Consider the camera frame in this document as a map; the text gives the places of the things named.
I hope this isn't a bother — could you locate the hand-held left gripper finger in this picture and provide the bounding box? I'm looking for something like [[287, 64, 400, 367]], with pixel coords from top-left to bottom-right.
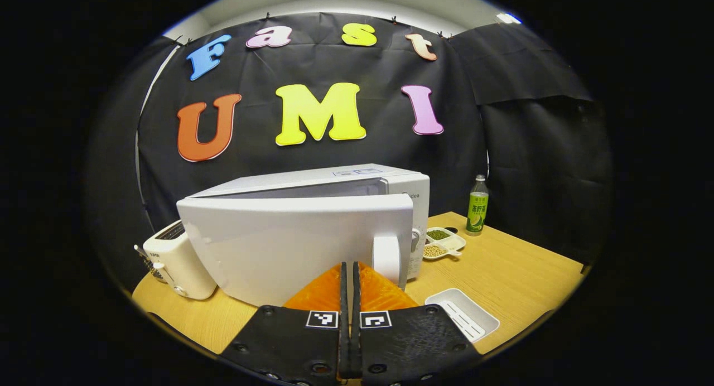
[[350, 262, 483, 385], [220, 262, 350, 385]]

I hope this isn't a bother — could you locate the white microwave oven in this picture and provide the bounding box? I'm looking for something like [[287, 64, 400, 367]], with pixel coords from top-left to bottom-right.
[[177, 163, 431, 308]]

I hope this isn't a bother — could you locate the white sectioned dish of beans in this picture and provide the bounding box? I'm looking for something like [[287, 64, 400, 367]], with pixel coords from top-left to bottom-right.
[[422, 226, 467, 261]]

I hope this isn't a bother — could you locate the white rectangular tray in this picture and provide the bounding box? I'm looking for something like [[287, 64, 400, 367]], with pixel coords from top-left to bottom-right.
[[425, 288, 500, 343]]

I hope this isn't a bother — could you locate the green label drink bottle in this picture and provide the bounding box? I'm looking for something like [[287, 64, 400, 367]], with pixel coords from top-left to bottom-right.
[[466, 175, 490, 237]]

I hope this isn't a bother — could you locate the cream toaster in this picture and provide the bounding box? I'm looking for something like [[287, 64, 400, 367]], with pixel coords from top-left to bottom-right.
[[142, 220, 218, 301]]

